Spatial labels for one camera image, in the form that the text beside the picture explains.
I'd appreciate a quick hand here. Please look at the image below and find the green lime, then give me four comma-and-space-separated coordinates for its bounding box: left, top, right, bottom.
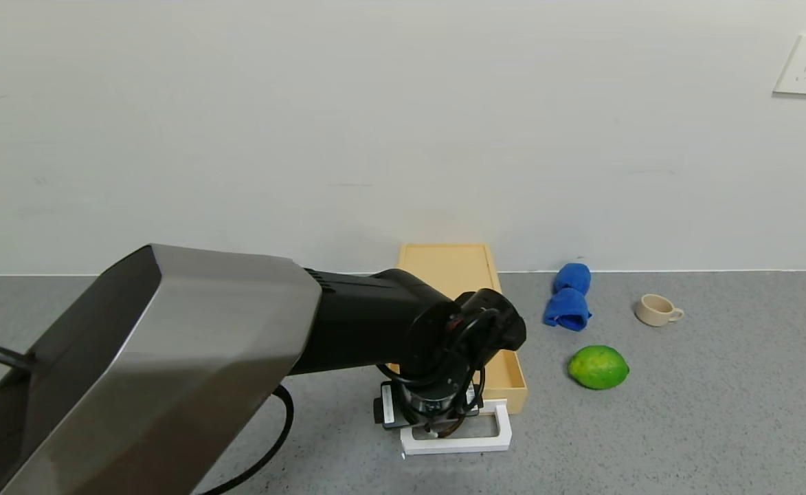
568, 345, 631, 391

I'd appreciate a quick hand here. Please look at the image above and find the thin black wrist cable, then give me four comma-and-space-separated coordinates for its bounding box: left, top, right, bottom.
377, 309, 506, 441

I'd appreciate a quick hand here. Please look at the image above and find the beige cup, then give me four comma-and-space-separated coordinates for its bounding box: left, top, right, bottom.
635, 294, 686, 327

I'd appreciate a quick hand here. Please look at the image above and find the yellow drawer with white handle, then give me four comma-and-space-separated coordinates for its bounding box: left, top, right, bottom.
385, 289, 529, 457

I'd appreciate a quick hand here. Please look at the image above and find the blue rolled towel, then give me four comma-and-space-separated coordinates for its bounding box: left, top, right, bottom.
544, 263, 593, 332

